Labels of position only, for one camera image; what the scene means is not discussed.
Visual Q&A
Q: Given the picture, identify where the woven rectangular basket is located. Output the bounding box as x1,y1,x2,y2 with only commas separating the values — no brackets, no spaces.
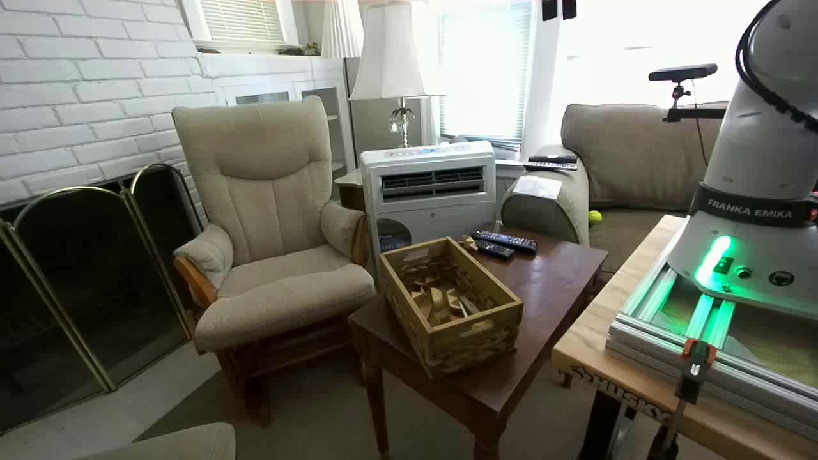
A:
376,236,528,380

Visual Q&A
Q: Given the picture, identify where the white portable air conditioner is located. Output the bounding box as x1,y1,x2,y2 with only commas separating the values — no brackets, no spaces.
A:
358,139,498,276

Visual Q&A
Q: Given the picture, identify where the half round wooden block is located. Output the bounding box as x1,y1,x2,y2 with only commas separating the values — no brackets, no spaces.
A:
427,286,454,324

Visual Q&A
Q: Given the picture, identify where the short black remote control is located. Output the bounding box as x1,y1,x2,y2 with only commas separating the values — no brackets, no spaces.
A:
474,237,519,262

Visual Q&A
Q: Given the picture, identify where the wedge shaped wooden block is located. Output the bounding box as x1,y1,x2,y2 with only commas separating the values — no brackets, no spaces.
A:
451,288,486,320

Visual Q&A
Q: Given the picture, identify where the long black remote control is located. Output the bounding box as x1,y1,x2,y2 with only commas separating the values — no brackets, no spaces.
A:
472,228,541,256

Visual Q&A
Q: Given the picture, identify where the dark wood side table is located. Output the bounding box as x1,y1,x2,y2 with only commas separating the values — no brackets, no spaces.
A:
345,225,611,460

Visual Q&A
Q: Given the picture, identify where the beige recliner armchair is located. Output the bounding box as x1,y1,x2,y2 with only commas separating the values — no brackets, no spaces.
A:
172,95,380,429

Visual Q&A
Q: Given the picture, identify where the black flat device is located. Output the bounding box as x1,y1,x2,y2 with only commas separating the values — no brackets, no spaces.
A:
525,147,583,173

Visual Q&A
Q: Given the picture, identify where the table lamp smooth white shade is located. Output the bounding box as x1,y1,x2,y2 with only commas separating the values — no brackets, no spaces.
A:
351,0,447,148

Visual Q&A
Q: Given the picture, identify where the light wood workbench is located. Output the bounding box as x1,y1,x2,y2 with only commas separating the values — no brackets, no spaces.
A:
550,212,818,460

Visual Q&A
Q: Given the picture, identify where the beige sofa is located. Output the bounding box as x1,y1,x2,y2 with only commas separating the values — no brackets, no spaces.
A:
560,101,727,276

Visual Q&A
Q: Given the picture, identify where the white framed window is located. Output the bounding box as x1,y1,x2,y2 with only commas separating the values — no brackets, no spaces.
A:
176,0,302,57

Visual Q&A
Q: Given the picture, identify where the orange black clamp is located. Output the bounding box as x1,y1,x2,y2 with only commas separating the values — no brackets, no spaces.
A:
647,336,718,460

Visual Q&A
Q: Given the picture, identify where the brass framed fireplace screen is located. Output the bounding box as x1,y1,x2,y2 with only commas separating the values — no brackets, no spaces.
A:
0,161,208,437

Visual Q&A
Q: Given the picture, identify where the black camera on tripod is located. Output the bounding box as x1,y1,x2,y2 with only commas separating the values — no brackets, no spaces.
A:
647,61,732,126

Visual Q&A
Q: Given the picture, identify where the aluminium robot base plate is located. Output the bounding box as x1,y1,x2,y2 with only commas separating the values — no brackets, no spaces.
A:
606,264,818,443

